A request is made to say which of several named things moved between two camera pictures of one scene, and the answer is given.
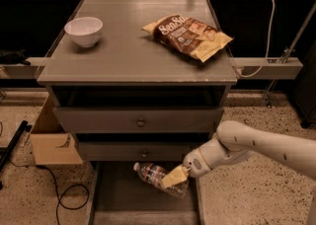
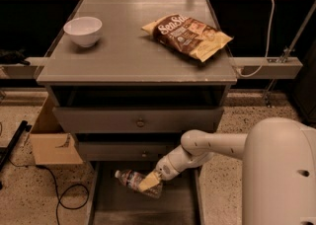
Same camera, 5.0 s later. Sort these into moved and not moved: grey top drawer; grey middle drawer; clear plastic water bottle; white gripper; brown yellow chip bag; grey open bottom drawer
Moved: clear plastic water bottle; white gripper
Not moved: grey middle drawer; grey top drawer; grey open bottom drawer; brown yellow chip bag
